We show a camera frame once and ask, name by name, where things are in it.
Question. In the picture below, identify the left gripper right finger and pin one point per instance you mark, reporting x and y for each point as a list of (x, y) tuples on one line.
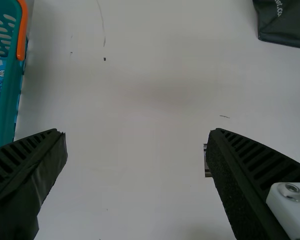
[(240, 180)]

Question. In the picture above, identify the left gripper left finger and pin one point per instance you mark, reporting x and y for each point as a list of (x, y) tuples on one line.
[(20, 180)]

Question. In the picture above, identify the teal shopping basket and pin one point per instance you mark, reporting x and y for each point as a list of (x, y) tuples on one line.
[(11, 87)]

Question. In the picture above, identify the dark grey bag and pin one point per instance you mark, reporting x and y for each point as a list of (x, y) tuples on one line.
[(285, 25)]

